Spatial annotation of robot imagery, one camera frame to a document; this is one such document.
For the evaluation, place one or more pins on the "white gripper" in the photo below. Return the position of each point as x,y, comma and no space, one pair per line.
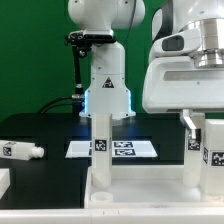
173,84

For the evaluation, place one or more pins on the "white desk top tray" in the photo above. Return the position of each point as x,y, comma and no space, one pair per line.
147,186

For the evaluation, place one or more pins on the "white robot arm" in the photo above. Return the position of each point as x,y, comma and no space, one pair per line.
118,70

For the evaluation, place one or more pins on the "marker tag sheet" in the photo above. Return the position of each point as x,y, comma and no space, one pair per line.
120,149

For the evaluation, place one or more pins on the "white block left edge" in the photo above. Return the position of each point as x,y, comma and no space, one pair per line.
4,181

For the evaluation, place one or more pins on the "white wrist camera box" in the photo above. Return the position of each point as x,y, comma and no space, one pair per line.
184,42

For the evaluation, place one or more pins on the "white front rail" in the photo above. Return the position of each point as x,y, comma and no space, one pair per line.
114,216

